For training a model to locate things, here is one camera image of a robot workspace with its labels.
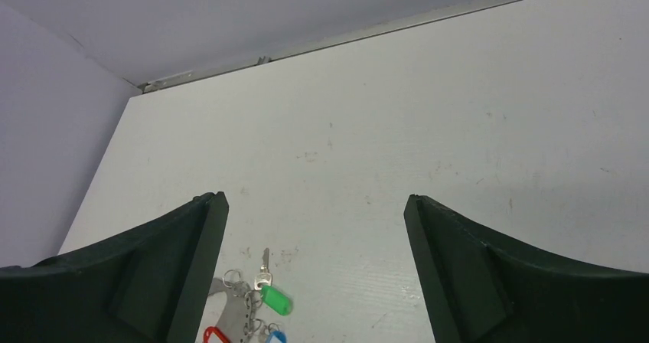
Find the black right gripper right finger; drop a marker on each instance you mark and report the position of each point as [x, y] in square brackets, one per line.
[481, 285]

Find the green key tag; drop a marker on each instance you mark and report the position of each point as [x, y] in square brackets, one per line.
[277, 300]

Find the metal carabiner keyring with keys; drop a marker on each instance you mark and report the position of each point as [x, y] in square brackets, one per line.
[238, 319]

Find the aluminium rear table rail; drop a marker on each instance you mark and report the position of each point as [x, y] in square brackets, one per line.
[382, 28]

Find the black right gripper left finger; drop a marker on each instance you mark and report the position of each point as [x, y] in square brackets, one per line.
[146, 284]

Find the blue key tag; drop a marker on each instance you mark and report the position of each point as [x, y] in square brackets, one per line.
[276, 337]

